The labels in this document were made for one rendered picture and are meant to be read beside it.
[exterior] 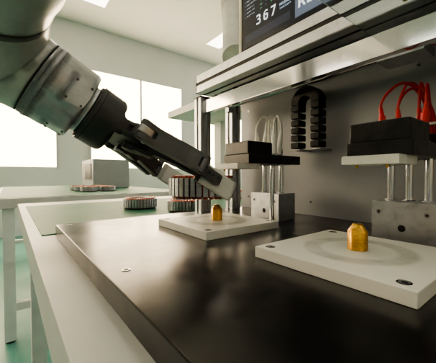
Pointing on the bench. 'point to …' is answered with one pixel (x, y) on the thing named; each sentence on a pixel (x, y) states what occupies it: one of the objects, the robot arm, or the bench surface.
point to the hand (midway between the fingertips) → (201, 185)
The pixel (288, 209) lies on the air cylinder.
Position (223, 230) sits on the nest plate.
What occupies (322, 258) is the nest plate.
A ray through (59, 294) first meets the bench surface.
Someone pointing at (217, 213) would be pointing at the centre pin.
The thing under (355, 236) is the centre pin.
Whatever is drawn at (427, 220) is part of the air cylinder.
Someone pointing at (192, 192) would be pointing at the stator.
